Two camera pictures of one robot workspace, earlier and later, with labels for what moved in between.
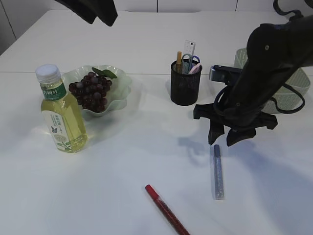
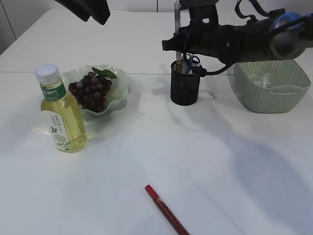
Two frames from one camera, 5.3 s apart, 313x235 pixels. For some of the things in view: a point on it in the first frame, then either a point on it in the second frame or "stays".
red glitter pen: (173, 221) stays
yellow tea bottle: (63, 110) stays
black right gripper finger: (235, 134) → (178, 43)
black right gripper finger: (216, 129) → (182, 33)
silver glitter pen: (218, 174) → (177, 24)
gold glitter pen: (179, 61) stays
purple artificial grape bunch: (91, 91) stays
